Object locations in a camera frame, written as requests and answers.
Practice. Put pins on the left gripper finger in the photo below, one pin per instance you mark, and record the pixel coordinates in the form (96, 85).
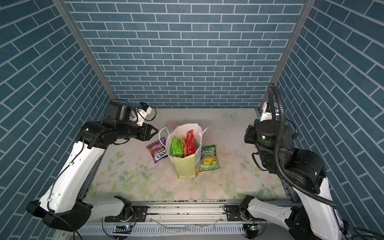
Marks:
(149, 136)
(154, 130)

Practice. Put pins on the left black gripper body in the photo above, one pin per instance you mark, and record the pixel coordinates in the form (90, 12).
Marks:
(142, 132)

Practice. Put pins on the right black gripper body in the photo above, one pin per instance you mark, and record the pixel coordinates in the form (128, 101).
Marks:
(250, 133)

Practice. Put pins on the purple Fox's candy bag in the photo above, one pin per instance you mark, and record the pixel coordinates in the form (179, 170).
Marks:
(158, 150)

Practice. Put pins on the white green paper bag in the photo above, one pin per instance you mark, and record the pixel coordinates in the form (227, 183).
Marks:
(186, 167)

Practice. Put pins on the green yellow lemon candy bag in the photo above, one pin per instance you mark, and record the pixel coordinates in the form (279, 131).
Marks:
(209, 160)

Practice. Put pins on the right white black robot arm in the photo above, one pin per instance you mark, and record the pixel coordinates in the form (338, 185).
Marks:
(311, 221)

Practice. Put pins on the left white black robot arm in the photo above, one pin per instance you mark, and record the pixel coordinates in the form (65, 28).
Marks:
(63, 206)

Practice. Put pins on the bright green snack packet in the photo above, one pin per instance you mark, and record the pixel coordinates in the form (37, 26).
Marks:
(176, 149)

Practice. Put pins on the orange yellow snack packet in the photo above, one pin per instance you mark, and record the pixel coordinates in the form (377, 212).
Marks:
(184, 146)

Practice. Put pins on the red snack packet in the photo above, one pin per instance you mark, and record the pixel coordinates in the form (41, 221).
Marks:
(190, 143)

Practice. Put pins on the floral table mat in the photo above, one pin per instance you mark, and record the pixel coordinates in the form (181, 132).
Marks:
(129, 170)

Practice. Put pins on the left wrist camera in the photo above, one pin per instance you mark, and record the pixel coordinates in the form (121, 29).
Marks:
(144, 110)

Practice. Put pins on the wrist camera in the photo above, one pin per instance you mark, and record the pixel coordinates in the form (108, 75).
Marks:
(144, 110)
(266, 111)

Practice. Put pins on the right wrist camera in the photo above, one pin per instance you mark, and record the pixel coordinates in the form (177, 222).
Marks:
(266, 111)

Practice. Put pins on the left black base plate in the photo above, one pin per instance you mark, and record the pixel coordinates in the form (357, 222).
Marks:
(129, 215)

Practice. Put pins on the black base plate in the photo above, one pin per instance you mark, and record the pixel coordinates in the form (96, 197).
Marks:
(129, 215)
(234, 214)

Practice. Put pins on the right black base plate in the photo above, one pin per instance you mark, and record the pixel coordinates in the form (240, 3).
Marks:
(234, 214)

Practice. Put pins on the aluminium mounting rail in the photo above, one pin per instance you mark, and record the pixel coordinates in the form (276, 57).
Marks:
(169, 219)

